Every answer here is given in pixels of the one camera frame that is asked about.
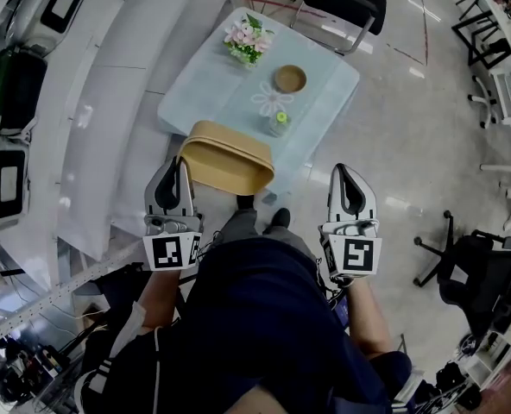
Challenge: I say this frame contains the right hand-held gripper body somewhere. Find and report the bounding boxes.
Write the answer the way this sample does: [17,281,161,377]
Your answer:
[319,220,383,279]

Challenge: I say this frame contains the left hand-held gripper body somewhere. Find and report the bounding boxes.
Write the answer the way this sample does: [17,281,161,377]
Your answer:
[142,213,204,272]

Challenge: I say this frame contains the rectangular wooden tray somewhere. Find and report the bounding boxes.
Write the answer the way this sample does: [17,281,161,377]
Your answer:
[180,120,276,197]

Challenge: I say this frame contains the person's right forearm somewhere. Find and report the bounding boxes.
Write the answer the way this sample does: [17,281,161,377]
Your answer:
[345,276,397,360]

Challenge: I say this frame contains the person's left forearm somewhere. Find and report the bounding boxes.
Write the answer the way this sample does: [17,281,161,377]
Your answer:
[136,267,183,331]

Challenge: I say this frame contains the person's grey trousers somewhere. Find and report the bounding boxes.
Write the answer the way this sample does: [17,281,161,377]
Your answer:
[218,207,317,262]

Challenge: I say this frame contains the white metal shelving rack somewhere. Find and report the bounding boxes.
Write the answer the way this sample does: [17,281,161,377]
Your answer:
[0,0,233,353]

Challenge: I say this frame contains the clear bottle green cap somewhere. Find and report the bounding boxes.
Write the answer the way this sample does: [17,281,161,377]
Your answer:
[267,111,292,138]

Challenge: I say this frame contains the person's navy shirt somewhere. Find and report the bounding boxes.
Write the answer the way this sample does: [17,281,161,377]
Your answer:
[78,237,414,414]

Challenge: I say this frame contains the white flower shaped coaster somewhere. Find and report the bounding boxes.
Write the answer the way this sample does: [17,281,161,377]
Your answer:
[250,79,295,118]

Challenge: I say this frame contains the pale blue cloth table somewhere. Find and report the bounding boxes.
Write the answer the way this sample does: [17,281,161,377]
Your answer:
[157,6,361,198]

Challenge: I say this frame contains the black mesh office chair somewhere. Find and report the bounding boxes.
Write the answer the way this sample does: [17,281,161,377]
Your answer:
[413,209,511,340]

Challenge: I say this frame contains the round wooden bowl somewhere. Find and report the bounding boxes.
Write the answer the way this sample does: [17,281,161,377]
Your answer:
[274,64,307,94]

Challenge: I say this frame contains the white case black panel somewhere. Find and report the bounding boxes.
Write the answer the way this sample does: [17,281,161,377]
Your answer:
[7,0,88,55]
[0,134,32,229]

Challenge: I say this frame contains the dark green case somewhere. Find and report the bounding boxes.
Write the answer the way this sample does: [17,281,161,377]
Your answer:
[0,45,49,136]

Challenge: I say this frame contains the pink flower pot arrangement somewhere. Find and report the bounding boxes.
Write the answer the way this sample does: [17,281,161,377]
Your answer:
[223,13,276,69]

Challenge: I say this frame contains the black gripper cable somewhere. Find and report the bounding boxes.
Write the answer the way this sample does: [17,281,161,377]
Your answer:
[319,273,351,305]
[194,230,222,258]

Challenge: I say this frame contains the black frame white top table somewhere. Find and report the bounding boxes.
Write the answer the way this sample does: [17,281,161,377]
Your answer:
[451,0,511,71]

